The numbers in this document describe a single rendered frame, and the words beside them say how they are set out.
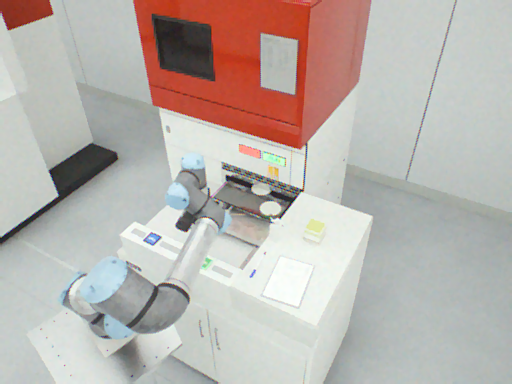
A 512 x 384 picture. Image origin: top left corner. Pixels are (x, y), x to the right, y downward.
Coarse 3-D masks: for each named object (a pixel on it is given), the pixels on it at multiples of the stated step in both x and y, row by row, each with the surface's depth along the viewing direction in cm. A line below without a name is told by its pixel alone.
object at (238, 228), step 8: (232, 224) 193; (240, 224) 193; (248, 224) 193; (232, 232) 191; (240, 232) 190; (248, 232) 189; (256, 232) 189; (264, 232) 189; (248, 240) 188; (256, 240) 186
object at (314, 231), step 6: (312, 222) 172; (318, 222) 172; (324, 222) 172; (306, 228) 170; (312, 228) 169; (318, 228) 169; (324, 228) 170; (306, 234) 171; (312, 234) 169; (318, 234) 167; (324, 234) 174; (306, 240) 173; (312, 240) 171; (318, 240) 170
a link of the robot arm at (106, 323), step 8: (96, 320) 133; (104, 320) 132; (112, 320) 133; (104, 328) 134; (112, 328) 132; (120, 328) 134; (128, 328) 135; (112, 336) 133; (120, 336) 134; (128, 336) 136
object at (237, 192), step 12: (240, 180) 215; (228, 192) 208; (240, 192) 208; (252, 192) 208; (276, 192) 208; (240, 204) 201; (252, 204) 201; (288, 204) 201; (264, 216) 194; (276, 216) 194
